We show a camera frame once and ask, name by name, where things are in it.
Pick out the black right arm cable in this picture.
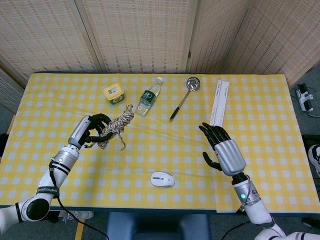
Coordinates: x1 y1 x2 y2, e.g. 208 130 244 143
221 174 252 240

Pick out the white power strip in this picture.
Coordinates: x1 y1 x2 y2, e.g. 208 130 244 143
296 83 315 113

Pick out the blue robot base seat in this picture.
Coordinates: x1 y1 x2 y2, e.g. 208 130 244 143
106 212 212 240

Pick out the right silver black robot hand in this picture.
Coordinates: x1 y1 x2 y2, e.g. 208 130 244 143
198 122 248 177

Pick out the long white carton box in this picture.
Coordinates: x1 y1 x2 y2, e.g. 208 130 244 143
209 79 230 128

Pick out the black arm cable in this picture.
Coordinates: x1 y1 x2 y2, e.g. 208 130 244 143
48 159 108 240
221 174 252 240

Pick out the white shoe under table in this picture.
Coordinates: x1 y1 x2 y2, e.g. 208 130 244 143
59 210 95 222

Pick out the braided rope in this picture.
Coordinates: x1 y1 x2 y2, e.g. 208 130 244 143
84 103 136 151

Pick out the white computer mouse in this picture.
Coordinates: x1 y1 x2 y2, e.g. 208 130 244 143
150 171 176 188

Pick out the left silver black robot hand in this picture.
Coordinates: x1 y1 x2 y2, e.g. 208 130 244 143
67 113 113 149

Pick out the woven beige folding screen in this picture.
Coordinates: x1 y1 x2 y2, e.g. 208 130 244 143
0 0 320 113

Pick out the clear bottle with green label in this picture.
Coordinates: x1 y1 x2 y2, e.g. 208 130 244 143
133 76 164 117

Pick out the yellow white checkered tablecloth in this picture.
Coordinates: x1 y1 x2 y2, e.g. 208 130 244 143
0 73 313 214

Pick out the green tub with yellow lid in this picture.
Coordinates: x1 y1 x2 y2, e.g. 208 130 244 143
102 82 126 105

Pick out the steel ladle with black handle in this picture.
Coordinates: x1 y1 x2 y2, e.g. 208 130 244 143
168 76 202 123

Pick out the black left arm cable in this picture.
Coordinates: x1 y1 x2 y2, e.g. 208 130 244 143
48 159 108 240

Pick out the white black sneaker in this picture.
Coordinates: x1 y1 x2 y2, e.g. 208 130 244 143
307 144 320 178

